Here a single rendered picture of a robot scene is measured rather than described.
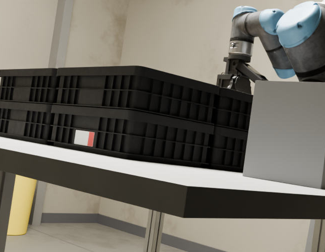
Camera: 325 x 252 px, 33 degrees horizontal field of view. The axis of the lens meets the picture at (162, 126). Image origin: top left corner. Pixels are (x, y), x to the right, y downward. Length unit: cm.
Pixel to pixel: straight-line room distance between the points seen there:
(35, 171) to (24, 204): 302
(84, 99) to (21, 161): 58
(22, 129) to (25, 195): 216
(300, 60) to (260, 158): 26
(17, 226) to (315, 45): 295
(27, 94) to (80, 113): 33
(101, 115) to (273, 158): 45
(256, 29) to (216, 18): 261
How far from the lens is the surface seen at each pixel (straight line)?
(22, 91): 183
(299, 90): 128
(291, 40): 137
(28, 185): 393
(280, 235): 373
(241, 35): 173
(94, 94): 148
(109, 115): 140
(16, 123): 184
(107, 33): 488
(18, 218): 395
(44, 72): 172
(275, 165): 128
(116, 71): 141
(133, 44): 488
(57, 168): 88
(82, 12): 473
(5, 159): 102
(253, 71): 169
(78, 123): 154
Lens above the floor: 74
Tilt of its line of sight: 2 degrees up
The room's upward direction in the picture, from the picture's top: 8 degrees clockwise
